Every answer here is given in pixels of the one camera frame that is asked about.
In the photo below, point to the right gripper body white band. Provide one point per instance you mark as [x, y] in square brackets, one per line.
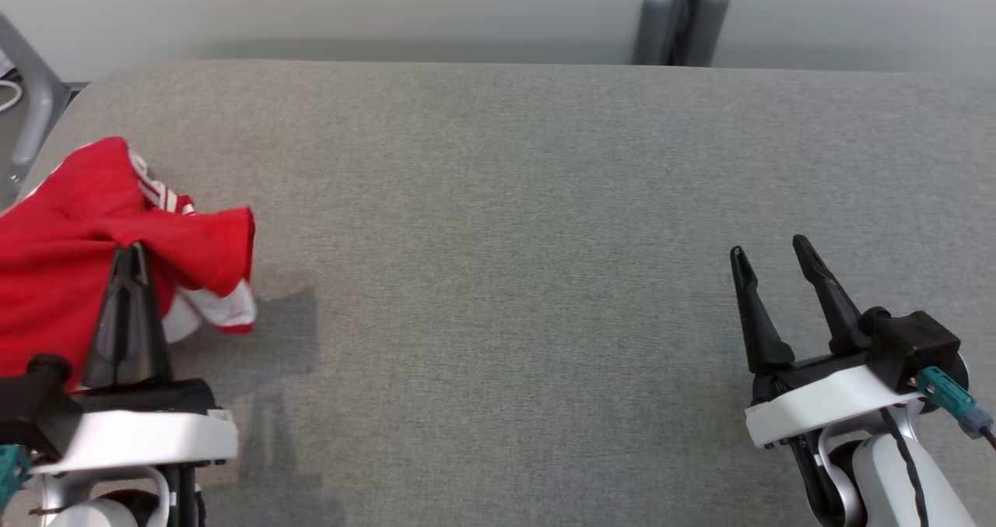
[825, 406]

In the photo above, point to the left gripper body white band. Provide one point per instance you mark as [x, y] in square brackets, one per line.
[140, 437]

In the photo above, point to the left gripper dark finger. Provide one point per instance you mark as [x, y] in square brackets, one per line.
[109, 340]
[148, 340]

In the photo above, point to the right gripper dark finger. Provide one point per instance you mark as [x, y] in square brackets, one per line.
[832, 301]
[759, 324]

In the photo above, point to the red shirt with white sleeves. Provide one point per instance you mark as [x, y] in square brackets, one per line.
[47, 278]

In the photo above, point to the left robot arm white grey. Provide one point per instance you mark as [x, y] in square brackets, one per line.
[85, 515]

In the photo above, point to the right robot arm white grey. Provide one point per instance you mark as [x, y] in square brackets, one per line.
[887, 480]

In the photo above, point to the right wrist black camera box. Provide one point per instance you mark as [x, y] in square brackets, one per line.
[914, 348]

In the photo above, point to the grey cylindrical rail foot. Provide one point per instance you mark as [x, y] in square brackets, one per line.
[710, 29]
[652, 33]

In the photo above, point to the grey vertical partition rail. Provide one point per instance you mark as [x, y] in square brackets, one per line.
[689, 13]

